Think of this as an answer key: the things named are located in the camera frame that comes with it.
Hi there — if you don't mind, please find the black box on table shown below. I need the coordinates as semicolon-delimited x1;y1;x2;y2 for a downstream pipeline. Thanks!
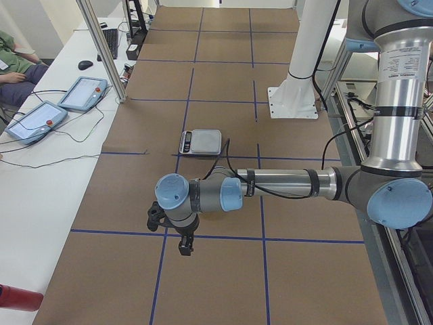
126;44;141;61

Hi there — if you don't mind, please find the near blue teach pendant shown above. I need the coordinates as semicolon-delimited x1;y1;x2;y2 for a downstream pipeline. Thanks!
5;101;68;144

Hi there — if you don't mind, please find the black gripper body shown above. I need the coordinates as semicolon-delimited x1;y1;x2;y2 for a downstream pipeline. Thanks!
170;213;200;241

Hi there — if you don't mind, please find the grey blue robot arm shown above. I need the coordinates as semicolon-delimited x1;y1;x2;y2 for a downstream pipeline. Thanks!
147;1;432;255

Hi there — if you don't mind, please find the black computer mouse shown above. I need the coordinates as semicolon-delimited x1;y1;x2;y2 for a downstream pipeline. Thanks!
77;60;93;71

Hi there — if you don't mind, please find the far blue teach pendant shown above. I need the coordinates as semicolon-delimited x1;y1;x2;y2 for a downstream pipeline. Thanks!
58;76;108;112

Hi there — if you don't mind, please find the blue teach pendant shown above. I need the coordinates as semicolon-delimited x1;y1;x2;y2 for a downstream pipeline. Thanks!
58;76;108;112
5;101;68;144

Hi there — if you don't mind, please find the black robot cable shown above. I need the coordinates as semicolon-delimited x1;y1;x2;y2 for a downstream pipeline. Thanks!
202;137;375;199

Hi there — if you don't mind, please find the aluminium side rail frame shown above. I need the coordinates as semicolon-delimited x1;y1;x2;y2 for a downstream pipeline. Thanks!
323;44;432;324

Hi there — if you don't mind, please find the black pendant cable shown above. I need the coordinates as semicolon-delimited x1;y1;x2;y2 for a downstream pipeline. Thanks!
0;86;112;169

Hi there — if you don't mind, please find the black keyboard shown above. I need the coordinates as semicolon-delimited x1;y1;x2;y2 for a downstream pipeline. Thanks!
102;28;118;60

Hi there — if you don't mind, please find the silver digital kitchen scale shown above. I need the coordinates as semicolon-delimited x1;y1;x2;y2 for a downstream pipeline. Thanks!
179;129;222;156

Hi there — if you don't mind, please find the seated person green shirt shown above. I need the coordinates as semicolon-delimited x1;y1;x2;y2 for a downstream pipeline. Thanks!
1;31;49;108

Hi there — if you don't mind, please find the aluminium frame post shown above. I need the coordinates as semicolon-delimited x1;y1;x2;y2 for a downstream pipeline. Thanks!
76;0;127;103

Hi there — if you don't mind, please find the white pedestal column base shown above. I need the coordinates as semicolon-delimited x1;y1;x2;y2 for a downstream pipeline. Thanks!
268;0;340;119

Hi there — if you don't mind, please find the red cylinder object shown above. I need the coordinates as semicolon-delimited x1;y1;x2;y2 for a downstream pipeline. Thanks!
1;284;44;311

